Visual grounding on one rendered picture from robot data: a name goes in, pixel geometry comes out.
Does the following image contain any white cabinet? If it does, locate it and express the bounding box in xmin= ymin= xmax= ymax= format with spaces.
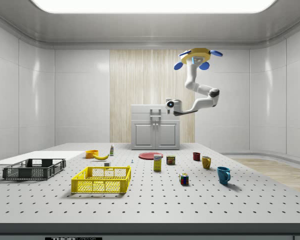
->
xmin=130 ymin=104 xmax=182 ymax=151

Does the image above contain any red plate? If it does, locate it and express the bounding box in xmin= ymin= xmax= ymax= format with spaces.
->
xmin=138 ymin=151 xmax=164 ymax=161

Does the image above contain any yellow and white box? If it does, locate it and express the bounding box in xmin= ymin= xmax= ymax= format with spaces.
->
xmin=153 ymin=153 xmax=164 ymax=173

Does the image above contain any banana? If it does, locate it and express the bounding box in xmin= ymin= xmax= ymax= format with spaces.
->
xmin=92 ymin=153 xmax=111 ymax=161

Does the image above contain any puzzle cube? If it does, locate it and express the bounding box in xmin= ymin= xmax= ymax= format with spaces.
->
xmin=178 ymin=172 xmax=190 ymax=186

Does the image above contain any yellow bowl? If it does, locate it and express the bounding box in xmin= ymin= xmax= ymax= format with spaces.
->
xmin=85 ymin=149 xmax=100 ymax=160

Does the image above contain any yellow mug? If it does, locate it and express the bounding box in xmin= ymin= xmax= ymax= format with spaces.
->
xmin=201 ymin=155 xmax=213 ymax=170

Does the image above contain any yellow basket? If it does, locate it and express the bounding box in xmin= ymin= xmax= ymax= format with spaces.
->
xmin=70 ymin=165 xmax=132 ymax=195

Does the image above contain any drone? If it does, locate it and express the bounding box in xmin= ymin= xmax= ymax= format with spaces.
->
xmin=173 ymin=47 xmax=224 ymax=72

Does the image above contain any blue mug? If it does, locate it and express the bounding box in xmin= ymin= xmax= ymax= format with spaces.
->
xmin=216 ymin=166 xmax=232 ymax=186

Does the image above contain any white board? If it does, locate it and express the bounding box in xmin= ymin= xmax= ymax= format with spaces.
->
xmin=0 ymin=150 xmax=84 ymax=166

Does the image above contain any dark grey basket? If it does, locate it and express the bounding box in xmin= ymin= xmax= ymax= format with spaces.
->
xmin=2 ymin=157 xmax=67 ymax=182

